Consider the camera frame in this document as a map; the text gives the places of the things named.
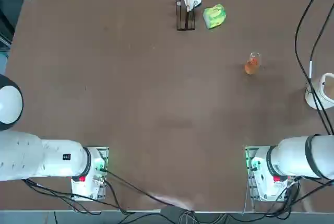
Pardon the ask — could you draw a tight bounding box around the glass measuring cup orange solution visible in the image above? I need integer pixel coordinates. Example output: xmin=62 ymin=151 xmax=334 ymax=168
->
xmin=244 ymin=52 xmax=263 ymax=76

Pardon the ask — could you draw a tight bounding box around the cream lidded trash bin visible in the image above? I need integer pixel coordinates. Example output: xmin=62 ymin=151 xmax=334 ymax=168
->
xmin=304 ymin=72 xmax=334 ymax=110

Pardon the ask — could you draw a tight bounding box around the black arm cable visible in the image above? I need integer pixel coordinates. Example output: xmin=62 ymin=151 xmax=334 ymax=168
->
xmin=294 ymin=0 xmax=332 ymax=135

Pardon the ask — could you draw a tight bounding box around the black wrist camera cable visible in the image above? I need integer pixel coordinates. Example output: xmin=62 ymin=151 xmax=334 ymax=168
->
xmin=309 ymin=0 xmax=334 ymax=120

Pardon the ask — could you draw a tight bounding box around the black wire cup rack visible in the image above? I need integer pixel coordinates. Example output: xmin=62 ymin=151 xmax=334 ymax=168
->
xmin=176 ymin=0 xmax=197 ymax=31

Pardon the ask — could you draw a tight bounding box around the black table cable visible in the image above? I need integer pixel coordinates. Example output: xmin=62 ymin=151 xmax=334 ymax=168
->
xmin=104 ymin=169 xmax=195 ymax=211

